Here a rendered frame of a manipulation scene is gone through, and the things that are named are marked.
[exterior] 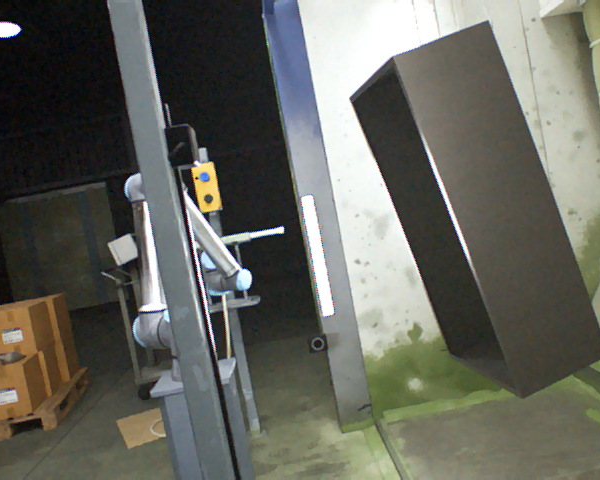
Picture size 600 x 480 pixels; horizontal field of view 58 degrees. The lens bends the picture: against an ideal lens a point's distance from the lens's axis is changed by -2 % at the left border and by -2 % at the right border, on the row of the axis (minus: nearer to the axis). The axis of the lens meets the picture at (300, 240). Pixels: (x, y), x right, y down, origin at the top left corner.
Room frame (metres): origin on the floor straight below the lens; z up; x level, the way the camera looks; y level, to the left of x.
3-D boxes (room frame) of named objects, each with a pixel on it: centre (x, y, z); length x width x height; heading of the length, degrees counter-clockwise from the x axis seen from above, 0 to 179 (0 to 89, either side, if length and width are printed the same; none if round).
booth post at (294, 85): (2.95, -0.12, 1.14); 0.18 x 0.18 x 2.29; 2
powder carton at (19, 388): (3.98, 2.27, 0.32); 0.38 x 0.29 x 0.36; 9
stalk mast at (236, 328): (3.08, 0.45, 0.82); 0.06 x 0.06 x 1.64; 2
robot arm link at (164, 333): (2.19, 0.52, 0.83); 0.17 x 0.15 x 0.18; 52
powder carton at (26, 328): (4.36, 2.31, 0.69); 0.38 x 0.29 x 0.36; 4
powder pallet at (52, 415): (4.37, 2.45, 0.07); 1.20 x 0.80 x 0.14; 9
